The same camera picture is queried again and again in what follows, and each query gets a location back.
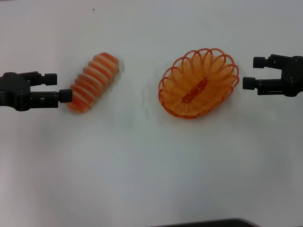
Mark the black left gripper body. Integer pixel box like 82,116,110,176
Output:
0,72,32,112

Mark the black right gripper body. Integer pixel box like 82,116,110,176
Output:
280,55,303,98

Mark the orange white striped bread loaf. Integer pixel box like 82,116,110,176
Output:
68,52,120,114

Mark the orange plastic wire basket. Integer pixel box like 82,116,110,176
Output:
158,48,240,119

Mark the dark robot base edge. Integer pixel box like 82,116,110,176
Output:
151,218,261,227

